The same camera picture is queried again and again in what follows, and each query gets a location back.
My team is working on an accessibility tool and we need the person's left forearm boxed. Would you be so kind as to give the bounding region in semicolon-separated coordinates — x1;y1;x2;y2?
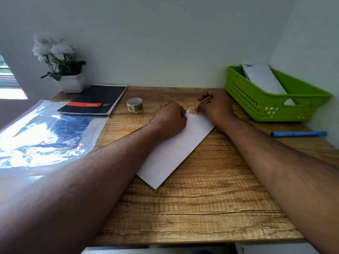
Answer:
0;124;165;254

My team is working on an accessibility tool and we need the person's left hand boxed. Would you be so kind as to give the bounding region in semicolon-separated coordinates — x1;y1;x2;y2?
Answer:
149;102;188;141

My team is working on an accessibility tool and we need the grey window frame rail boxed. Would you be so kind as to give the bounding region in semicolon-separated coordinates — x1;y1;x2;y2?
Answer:
0;66;21;88

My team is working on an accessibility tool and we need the white flower plant in pot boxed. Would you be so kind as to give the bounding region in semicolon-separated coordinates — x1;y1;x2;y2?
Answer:
32;34;87;93

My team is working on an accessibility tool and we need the person's right hand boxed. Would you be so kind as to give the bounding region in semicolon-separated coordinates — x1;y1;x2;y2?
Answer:
197;89;238;134

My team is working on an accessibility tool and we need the blue pen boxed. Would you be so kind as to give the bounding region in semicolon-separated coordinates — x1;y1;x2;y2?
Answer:
270;131;328;137

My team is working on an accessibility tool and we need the patterned tape roll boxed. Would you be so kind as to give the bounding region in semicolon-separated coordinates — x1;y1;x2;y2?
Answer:
126;97;144;113

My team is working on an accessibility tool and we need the clear plastic wrapper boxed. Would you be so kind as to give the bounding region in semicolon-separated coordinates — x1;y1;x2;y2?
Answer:
0;99;109;180

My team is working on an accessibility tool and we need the black notebook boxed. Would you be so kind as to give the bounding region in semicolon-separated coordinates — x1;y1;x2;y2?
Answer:
57;83;128;116

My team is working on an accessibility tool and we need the green plastic basket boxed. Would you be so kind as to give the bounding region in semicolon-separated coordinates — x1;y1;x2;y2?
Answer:
224;65;332;122

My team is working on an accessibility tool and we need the person's right forearm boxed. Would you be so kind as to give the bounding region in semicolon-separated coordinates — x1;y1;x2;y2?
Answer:
218;115;339;254

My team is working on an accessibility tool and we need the white paper envelope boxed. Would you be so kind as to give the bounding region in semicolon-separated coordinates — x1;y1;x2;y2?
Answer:
241;63;296;105
136;108;215;190

